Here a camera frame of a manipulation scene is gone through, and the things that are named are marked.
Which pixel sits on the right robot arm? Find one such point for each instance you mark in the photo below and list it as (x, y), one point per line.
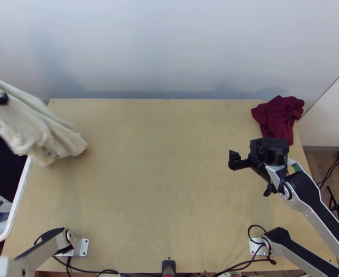
(304, 187)

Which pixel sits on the white t-shirt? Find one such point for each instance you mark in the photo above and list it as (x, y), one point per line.
(42, 130)

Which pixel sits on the dark red garment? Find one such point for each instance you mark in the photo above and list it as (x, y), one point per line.
(276, 118)

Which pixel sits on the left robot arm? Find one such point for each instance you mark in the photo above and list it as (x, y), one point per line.
(46, 243)

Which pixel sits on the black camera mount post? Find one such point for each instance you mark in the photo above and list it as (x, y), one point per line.
(168, 268)

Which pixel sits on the white laundry basket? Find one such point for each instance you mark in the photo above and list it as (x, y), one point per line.
(20, 190)

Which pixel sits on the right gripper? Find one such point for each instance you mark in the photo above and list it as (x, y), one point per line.
(245, 166)

